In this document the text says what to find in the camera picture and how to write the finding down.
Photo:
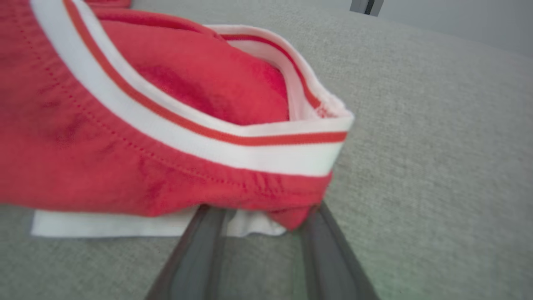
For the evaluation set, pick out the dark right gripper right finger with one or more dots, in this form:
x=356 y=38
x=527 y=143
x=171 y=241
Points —
x=333 y=271

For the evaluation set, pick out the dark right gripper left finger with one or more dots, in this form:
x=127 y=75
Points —
x=195 y=266

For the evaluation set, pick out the red Bulls 23 jersey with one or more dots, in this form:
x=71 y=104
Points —
x=125 y=158

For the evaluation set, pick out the grey partition joint post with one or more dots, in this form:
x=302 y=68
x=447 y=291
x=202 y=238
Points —
x=366 y=6

